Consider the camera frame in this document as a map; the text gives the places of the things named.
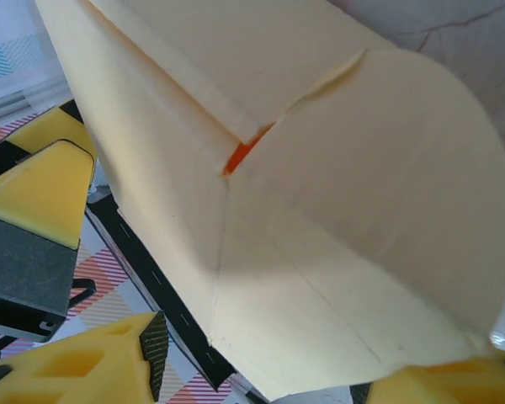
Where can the aluminium side rail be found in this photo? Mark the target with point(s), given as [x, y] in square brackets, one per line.
[17, 101]

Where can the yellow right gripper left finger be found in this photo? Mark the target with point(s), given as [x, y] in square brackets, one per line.
[88, 362]

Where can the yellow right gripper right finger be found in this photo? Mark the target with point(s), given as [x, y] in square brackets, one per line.
[446, 383]

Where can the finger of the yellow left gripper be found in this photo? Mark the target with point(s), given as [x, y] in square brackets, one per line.
[46, 189]
[42, 126]

